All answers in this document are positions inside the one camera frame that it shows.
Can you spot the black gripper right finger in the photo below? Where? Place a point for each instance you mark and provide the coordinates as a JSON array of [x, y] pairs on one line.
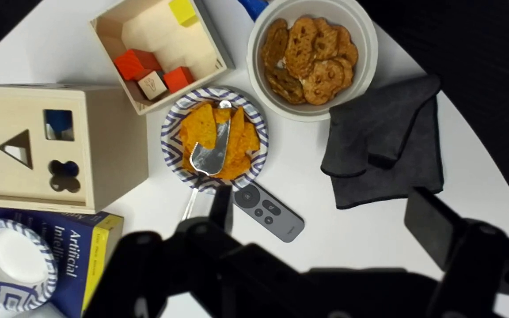
[[485, 266]]

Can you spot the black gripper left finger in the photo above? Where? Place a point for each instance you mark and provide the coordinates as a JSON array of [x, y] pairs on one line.
[[167, 271]]

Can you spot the black cloth rag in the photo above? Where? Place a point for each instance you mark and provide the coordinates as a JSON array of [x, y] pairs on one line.
[[384, 153]]

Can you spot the blue yellow book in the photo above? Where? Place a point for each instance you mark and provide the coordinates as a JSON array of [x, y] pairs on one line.
[[84, 253]]

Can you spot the grey remote control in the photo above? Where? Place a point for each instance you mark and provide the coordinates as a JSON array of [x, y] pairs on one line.
[[270, 211]]

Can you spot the metal fork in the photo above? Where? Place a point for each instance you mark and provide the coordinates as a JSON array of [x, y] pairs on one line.
[[211, 158]]

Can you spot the wooden shape sorter box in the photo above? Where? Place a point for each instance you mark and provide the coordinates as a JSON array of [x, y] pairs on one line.
[[107, 147]]

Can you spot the orange tortilla chips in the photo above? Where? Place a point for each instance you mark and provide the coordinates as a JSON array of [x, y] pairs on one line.
[[199, 126]]

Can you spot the blue patterned paper bowl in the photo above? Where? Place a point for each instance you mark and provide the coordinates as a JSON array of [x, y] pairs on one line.
[[8, 266]]

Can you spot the blue wooden block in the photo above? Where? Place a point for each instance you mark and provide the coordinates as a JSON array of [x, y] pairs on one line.
[[59, 123]]

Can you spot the natural wooden block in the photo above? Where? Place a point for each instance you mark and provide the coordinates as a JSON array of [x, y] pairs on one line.
[[151, 86]]

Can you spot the red wooden block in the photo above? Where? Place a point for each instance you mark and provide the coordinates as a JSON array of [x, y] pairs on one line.
[[178, 80], [137, 64]]

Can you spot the open wooden tray box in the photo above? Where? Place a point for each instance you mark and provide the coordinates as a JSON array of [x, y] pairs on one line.
[[160, 36]]

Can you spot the white round bowl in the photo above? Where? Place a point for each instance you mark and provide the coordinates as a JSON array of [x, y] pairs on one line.
[[367, 54]]

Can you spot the brown pretzel crisps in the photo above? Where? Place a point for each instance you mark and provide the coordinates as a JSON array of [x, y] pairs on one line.
[[310, 59]]

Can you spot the yellow wooden block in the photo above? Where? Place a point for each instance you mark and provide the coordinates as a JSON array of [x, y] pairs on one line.
[[185, 11]]

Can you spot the blue snack bag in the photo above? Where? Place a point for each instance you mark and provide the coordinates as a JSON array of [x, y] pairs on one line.
[[255, 8]]

